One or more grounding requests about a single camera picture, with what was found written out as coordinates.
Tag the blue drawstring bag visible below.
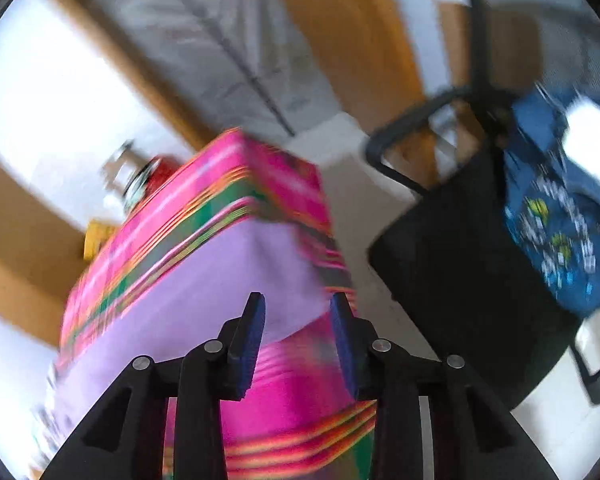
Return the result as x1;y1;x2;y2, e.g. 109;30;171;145
502;87;600;318

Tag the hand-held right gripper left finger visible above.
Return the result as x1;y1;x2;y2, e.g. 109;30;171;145
40;291;267;480

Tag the clear plastic door curtain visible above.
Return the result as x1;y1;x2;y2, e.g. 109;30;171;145
75;0;341;136

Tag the black mesh chair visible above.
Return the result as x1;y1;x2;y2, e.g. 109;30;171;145
365;0;600;411

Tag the pink plaid blanket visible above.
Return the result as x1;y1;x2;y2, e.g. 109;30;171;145
55;127;381;480

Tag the red plastic bag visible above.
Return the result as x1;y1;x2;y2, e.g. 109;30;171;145
145;157;181;196

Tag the cardboard sheet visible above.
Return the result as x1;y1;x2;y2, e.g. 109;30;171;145
437;2;546;91

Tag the wooden door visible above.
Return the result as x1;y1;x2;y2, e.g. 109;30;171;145
255;0;481;186

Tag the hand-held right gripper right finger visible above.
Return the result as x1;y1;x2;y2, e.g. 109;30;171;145
328;291;558;480

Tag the purple fleece garment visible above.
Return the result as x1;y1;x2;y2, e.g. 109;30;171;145
45;217;331;441

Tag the yellow bag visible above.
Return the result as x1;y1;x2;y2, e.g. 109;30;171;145
82;220;118;261

